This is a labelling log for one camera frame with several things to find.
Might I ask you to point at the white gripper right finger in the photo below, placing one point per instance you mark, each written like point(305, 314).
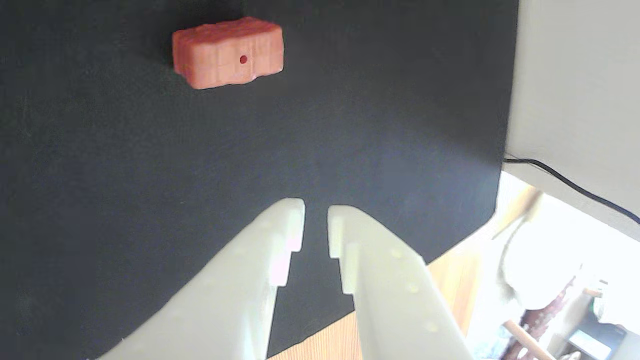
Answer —
point(395, 300)

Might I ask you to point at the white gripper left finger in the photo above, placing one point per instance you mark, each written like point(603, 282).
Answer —
point(225, 300)

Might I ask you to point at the orange-brown toy block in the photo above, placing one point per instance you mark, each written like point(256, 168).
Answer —
point(225, 55)

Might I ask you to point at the wooden rod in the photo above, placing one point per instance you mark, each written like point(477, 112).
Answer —
point(522, 340)

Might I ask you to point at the black desk mat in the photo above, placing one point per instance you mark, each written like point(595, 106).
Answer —
point(150, 165)

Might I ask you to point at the black box with white sheet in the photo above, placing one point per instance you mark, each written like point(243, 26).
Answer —
point(595, 342)

